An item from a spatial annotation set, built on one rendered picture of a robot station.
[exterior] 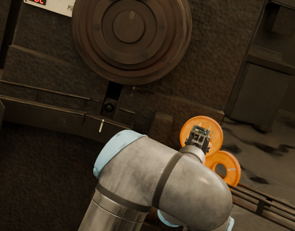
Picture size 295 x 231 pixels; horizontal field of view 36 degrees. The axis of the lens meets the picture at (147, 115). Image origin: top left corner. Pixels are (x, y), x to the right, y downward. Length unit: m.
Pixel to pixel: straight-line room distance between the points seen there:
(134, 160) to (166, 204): 0.10
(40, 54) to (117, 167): 1.21
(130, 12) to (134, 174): 0.95
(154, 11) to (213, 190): 0.97
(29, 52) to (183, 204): 1.30
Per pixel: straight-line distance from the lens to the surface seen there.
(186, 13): 1.76
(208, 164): 1.76
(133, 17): 1.68
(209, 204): 0.84
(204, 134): 1.50
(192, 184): 0.82
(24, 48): 2.01
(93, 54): 1.79
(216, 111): 1.93
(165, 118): 1.84
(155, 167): 0.82
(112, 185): 0.85
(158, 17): 1.68
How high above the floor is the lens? 1.27
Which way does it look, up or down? 15 degrees down
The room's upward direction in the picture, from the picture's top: 18 degrees clockwise
